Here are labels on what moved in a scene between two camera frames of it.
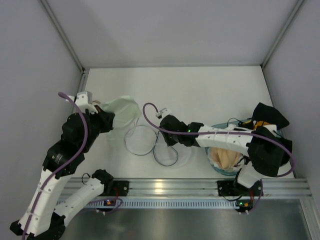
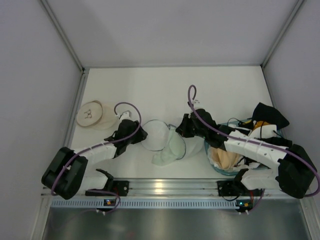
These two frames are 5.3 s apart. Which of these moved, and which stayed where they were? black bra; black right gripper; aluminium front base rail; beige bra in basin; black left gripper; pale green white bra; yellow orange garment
Moved: black right gripper; black left gripper; pale green white bra
Stayed: yellow orange garment; aluminium front base rail; beige bra in basin; black bra
